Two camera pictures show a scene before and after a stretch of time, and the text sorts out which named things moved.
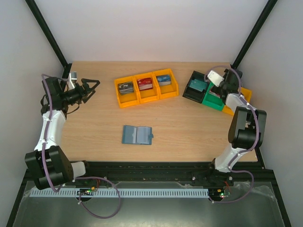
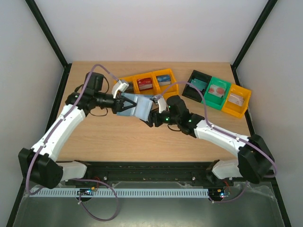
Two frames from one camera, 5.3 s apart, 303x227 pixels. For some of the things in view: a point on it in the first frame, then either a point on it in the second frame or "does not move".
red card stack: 145,83 does not move
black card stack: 126,88 does not move
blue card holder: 137,135 to 142,110
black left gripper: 83,92 to 119,104
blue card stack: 164,80 does not move
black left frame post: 39,17 does not move
